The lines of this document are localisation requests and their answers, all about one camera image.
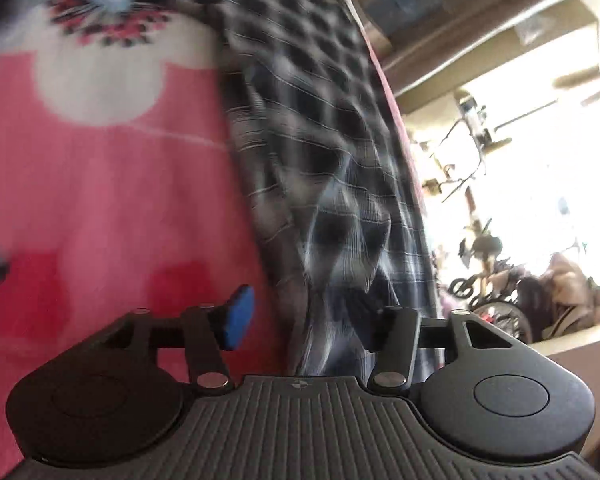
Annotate pink floral bedsheet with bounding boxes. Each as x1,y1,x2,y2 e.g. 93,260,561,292
0,0,433,467

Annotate black wheelchair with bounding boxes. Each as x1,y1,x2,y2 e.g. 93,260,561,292
449,219,535,343

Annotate black metal rack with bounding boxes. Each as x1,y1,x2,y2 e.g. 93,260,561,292
437,104,488,205

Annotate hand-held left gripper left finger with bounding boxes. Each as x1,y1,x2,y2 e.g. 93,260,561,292
102,285,257,395

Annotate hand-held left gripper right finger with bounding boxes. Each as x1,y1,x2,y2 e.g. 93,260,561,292
365,305,514,395

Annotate dark plaid pants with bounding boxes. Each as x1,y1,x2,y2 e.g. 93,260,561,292
10,0,446,378

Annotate beige clothes pile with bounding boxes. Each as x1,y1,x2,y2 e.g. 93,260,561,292
529,251,600,337

